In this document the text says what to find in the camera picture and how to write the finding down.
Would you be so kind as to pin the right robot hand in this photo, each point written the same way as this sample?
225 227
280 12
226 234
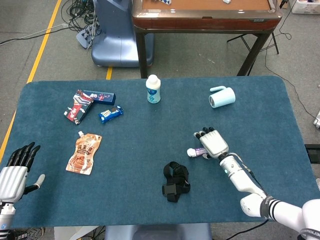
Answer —
215 143

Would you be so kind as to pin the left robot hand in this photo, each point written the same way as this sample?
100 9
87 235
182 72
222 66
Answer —
11 180

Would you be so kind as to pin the white purple toothpaste tube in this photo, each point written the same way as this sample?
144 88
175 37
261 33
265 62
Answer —
196 151

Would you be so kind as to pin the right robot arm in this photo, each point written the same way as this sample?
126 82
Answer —
240 175

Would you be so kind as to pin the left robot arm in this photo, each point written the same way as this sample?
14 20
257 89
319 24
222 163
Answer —
6 217

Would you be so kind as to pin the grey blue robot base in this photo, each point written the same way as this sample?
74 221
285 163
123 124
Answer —
160 232

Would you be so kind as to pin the light blue mug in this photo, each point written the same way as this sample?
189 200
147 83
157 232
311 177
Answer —
223 97

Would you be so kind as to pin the orange spout pouch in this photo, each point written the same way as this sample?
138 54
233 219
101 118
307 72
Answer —
83 155

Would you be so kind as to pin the blue table mat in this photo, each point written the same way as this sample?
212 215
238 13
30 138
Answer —
137 137

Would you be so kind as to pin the white panel under table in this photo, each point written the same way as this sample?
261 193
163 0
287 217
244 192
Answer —
72 233

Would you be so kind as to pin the white yogurt drink bottle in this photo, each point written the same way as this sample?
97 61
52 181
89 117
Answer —
153 90

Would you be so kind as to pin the black red patterned box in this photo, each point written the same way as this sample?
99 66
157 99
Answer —
78 107

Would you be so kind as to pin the black block beside table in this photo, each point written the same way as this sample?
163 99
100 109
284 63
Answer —
313 152

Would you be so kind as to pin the grey device on floor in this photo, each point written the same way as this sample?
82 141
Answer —
317 123

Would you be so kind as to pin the blue cookie packet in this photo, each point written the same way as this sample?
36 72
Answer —
110 114

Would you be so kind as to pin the dark blue long box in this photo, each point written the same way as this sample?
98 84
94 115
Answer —
103 97

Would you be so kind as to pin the brown mahjong table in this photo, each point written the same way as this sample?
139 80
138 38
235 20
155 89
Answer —
205 20

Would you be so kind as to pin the blue white snake puzzle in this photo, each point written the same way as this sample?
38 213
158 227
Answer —
162 1

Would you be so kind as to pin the grey power strip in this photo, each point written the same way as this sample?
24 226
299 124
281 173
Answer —
83 37

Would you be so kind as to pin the white storage crate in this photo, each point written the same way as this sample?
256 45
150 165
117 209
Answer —
306 7

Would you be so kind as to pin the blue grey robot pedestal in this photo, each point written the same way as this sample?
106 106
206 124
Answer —
112 37

